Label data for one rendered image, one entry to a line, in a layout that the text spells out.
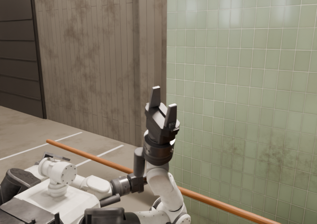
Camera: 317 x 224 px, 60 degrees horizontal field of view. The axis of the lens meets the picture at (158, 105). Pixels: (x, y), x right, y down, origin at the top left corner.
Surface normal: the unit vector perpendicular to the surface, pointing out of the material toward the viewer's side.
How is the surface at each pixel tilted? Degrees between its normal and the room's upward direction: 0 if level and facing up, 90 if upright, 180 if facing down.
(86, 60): 90
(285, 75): 90
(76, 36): 90
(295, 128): 90
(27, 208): 0
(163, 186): 113
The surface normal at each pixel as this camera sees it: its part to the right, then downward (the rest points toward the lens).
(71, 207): 0.00, -0.97
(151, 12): -0.59, 0.20
